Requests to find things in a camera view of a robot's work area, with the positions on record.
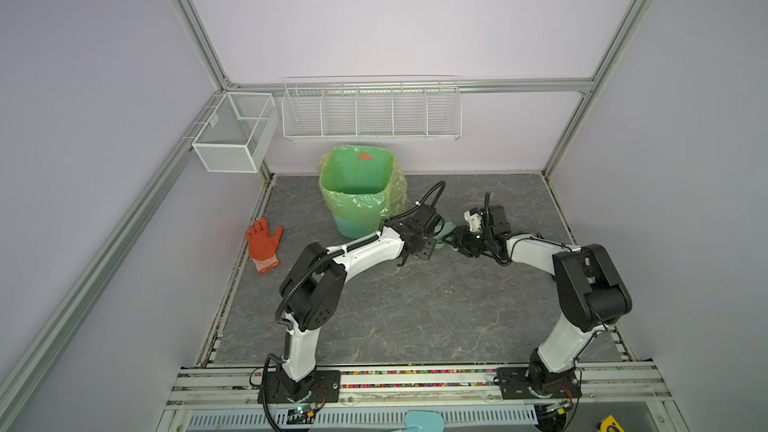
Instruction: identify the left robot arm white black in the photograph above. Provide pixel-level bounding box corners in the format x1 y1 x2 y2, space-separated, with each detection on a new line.
275 204 442 384

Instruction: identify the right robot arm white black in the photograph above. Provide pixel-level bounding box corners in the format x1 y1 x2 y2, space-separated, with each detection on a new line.
444 205 633 389

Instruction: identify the yellow-green plastic bin liner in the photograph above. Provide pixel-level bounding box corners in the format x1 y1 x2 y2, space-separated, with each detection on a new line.
317 143 409 234

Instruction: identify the green trash bin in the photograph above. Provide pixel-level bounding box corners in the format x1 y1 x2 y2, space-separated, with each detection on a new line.
318 145 397 240

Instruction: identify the red rubber glove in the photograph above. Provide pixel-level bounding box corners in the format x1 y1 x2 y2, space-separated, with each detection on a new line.
245 217 284 274

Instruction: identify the light blue object front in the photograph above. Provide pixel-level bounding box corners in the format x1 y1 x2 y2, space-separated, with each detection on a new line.
403 410 445 432

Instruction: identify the white mesh box basket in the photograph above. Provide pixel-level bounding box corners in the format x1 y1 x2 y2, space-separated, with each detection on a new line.
192 92 279 174

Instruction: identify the yellow black tape measure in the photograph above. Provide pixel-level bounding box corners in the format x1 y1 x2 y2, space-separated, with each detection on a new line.
597 415 624 432

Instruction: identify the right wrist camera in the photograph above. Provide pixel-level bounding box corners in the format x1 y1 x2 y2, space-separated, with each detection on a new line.
463 208 484 234

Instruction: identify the white wire shelf basket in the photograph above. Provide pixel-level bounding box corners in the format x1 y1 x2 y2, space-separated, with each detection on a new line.
282 75 463 142

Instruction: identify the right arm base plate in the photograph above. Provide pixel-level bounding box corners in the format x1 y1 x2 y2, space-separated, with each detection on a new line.
493 366 582 400

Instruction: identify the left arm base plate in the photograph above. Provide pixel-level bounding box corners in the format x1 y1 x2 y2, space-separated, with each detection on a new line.
258 369 341 404

